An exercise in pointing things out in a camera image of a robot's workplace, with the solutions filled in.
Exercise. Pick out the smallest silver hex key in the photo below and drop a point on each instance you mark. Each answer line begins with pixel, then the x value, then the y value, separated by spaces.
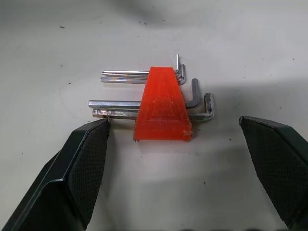
pixel 125 72

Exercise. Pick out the large silver hex key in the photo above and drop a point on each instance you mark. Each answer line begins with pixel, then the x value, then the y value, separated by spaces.
pixel 113 103

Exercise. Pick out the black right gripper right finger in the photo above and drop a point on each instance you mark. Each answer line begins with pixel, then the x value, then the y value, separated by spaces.
pixel 279 166

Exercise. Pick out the small silver hex key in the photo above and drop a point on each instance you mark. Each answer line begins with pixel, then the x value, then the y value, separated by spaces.
pixel 122 79

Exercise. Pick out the largest silver hex key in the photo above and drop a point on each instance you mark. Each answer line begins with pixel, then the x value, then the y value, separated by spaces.
pixel 115 113

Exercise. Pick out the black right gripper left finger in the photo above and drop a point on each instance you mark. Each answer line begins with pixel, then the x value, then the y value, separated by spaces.
pixel 72 178

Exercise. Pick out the orange plastic hex key holder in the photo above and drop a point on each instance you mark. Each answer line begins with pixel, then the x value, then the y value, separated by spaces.
pixel 161 108

